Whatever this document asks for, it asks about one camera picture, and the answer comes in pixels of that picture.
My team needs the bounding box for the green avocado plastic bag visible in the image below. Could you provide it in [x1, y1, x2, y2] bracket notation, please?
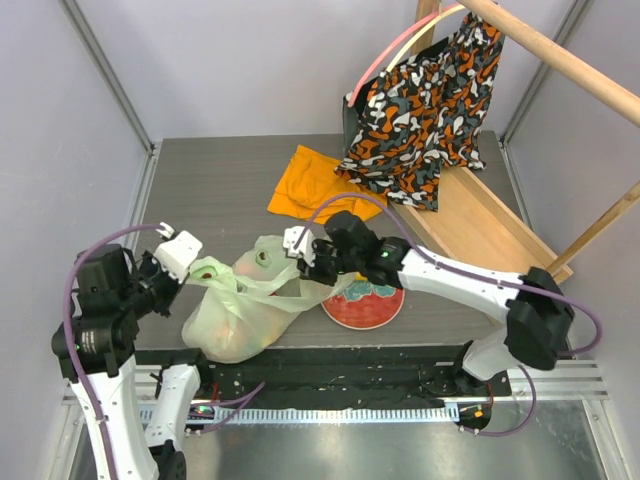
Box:
[181, 235, 356, 364]

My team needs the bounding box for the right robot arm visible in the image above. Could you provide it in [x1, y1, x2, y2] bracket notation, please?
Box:
[283, 211, 575, 395]

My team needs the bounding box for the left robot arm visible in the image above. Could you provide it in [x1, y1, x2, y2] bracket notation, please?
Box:
[51, 239, 213, 479]

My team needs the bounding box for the red floral plate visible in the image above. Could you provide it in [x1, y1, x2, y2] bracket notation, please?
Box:
[321, 280, 405, 331]

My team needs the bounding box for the orange cloth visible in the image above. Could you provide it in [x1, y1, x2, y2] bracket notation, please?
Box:
[267, 145, 388, 220]

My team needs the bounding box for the patterned camouflage cloth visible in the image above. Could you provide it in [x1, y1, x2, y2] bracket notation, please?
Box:
[335, 13, 505, 211]

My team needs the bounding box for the pink and cream hanger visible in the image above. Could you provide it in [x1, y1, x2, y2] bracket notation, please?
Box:
[346, 1, 465, 107]

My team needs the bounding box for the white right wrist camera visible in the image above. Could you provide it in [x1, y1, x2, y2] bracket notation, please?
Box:
[282, 226, 316, 267]

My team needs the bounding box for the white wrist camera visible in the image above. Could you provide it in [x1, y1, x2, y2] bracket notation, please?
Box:
[153, 222, 203, 284]
[282, 226, 316, 267]

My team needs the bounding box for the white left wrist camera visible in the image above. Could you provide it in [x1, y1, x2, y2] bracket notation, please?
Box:
[153, 222, 203, 284]

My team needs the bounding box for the wooden rack frame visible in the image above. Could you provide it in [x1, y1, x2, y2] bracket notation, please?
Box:
[394, 1, 639, 283]

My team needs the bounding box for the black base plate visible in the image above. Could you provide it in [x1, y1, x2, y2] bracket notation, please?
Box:
[134, 344, 514, 406]

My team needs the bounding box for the white cable duct strip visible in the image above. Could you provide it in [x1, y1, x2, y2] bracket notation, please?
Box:
[187, 404, 459, 425]

